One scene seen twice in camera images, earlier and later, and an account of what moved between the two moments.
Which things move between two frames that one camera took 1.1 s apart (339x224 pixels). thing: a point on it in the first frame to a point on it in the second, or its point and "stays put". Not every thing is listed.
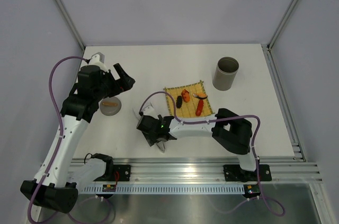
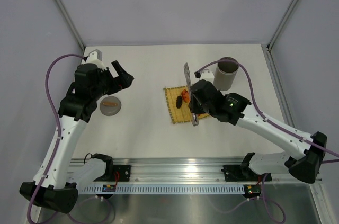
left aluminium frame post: x=63 y=8 stays put
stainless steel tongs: x=161 y=144 to x=194 y=119
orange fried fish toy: x=185 y=95 stays put
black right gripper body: x=151 y=138 to x=198 y=108
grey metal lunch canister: x=225 y=72 stays put
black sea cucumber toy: x=179 y=101 stays put
